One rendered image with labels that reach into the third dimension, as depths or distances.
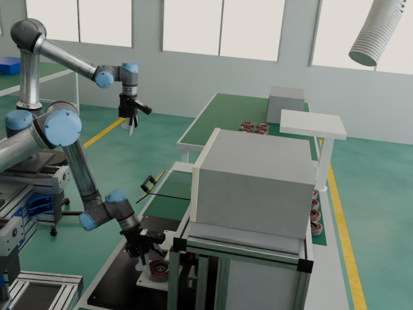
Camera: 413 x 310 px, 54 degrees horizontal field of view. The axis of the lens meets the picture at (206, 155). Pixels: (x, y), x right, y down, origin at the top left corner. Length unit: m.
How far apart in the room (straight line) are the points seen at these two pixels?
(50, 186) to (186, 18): 4.48
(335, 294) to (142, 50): 5.22
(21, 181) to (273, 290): 1.29
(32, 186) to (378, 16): 1.97
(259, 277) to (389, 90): 5.17
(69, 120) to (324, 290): 1.19
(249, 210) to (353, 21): 4.93
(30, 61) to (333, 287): 1.68
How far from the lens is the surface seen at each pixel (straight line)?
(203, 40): 6.14
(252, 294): 1.41
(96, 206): 1.60
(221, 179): 1.31
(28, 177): 2.09
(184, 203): 2.26
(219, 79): 6.18
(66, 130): 1.39
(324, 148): 2.53
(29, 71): 2.10
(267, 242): 1.34
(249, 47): 6.06
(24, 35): 1.94
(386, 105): 6.34
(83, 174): 1.63
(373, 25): 2.43
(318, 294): 1.78
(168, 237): 1.92
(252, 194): 1.31
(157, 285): 1.65
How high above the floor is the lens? 1.84
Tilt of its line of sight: 22 degrees down
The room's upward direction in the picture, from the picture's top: 4 degrees clockwise
